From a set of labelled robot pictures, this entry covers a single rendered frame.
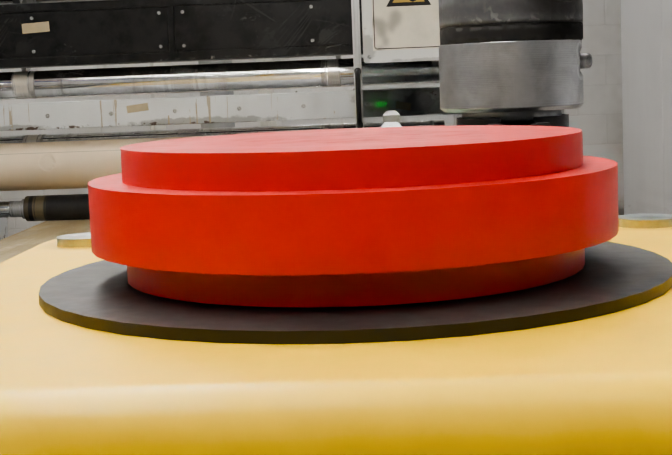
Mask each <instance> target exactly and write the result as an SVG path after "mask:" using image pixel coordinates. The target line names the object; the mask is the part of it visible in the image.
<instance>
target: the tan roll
mask: <svg viewBox="0 0 672 455"><path fill-rule="evenodd" d="M193 137H205V136H192V137H165V138H138V139H111V140H84V141H58V142H31V143H4V144H0V191H18V190H47V189H75V188H88V182H89V181H91V180H94V179H96V178H100V177H104V176H108V175H113V174H119V173H122V168H121V150H120V147H123V146H126V145H131V144H136V143H143V142H151V141H160V140H170V139H181V138H193Z"/></svg>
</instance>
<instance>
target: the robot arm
mask: <svg viewBox="0 0 672 455"><path fill-rule="evenodd" d="M438 1H439V28H440V29H439V30H440V46H439V82H440V109H441V110H442V111H444V112H445V113H462V117H459V118H456V125H457V126H466V125H527V126H558V127H569V114H562V111H561V109H574V108H580V107H581V106H582V105H583V104H584V94H583V74H582V73H581V71H580V69H586V68H587V69H588V68H590V67H591V66H592V55H591V54H590V53H580V50H581V48H582V39H583V0H438Z"/></svg>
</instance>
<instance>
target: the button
mask: <svg viewBox="0 0 672 455"><path fill-rule="evenodd" d="M120 150H121V168H122V173H119V174H113V175H108V176H104V177H100V178H96V179H94V180H91V181H89V182H88V197H89V214H90V231H91V249H92V253H93V254H94V255H95V256H96V257H98V258H101V259H103V260H106V261H108V262H113V263H117V264H121V265H126V266H127V276H128V284H129V285H130V286H131V287H133V288H134V289H136V290H139V291H141V292H143V293H147V294H151V295H154V296H158V297H163V298H169V299H174V300H180V301H188V302H197V303H206V304H219V305H232V306H254V307H305V308H310V307H355V306H379V305H396V304H410V303H425V302H435V301H445V300H455V299H464V298H472V297H480V296H487V295H495V294H501V293H507V292H512V291H518V290H524V289H528V288H533V287H537V286H542V285H546V284H549V283H553V282H556V281H559V280H563V279H565V278H567V277H570V276H572V275H574V274H576V273H578V272H579V271H580V270H582V269H583V267H584V265H585V248H588V247H592V246H596V245H598V244H601V243H603V242H606V241H609V240H611V239H612V238H613V237H615V236H616V235H617V234H618V231H619V217H618V163H617V162H615V161H614V160H610V159H606V158H600V157H593V156H584V155H583V135H582V130H581V129H578V128H572V127H558V126H527V125H466V126H413V127H379V128H351V129H327V130H305V131H285V132H267V133H249V134H234V135H219V136H205V137H193V138H181V139H170V140H160V141H151V142H143V143H136V144H131V145H126V146H123V147H120Z"/></svg>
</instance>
